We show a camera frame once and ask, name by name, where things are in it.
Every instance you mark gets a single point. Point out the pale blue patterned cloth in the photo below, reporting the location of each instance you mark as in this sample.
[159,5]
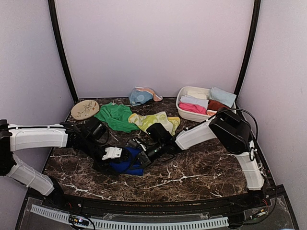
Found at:
[141,95]

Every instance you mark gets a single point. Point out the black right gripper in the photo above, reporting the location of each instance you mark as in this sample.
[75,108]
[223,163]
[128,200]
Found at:
[145,160]

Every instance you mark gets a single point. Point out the white plastic basket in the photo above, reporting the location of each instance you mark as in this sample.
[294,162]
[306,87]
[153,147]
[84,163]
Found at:
[190,115]

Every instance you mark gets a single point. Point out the white slotted cable duct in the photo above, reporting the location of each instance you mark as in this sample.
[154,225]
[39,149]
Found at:
[131,222]

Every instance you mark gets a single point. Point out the small green circuit board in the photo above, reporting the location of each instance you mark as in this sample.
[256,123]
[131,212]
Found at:
[76,220]

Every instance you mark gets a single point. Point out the black corner frame post right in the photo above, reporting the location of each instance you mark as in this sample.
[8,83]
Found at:
[249,47]

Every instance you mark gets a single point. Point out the pink rolled towel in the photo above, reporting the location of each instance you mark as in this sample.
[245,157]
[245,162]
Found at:
[193,108]

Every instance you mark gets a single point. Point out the black corner frame post left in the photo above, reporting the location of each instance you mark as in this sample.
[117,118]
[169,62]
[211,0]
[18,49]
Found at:
[60,48]

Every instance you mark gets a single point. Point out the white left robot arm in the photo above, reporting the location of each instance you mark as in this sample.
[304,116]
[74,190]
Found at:
[14,138]

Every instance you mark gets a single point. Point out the black front rail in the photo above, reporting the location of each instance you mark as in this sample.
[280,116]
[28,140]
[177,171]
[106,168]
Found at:
[225,206]

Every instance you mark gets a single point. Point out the royal blue towel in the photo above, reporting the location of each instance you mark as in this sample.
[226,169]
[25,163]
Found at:
[127,163]

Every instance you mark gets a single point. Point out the light blue towel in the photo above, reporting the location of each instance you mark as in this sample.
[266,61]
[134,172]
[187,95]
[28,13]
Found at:
[222,96]

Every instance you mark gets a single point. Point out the cream yellow cloth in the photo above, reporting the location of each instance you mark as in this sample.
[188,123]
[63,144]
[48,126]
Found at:
[170,123]

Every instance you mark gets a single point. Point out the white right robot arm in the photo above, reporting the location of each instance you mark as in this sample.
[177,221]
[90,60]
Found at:
[234,133]

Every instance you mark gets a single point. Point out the black corner frame post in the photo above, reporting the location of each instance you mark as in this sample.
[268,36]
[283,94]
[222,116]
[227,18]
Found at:
[60,48]
[249,47]

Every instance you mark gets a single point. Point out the orange patterned rolled towel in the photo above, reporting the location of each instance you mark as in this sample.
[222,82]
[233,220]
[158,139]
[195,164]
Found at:
[211,112]

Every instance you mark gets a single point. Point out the brown rolled towel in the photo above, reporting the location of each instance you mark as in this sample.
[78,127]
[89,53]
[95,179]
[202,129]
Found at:
[216,105]

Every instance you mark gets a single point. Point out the cream rolled towel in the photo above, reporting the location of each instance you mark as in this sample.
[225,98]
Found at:
[196,94]

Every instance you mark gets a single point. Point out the white lavender rolled towel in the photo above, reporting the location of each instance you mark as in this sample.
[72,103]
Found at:
[196,101]

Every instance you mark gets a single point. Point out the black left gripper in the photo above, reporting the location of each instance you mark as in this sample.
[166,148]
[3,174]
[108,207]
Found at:
[101,167]

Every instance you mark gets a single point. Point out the green towel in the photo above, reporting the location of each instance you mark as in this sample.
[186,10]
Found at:
[117,117]

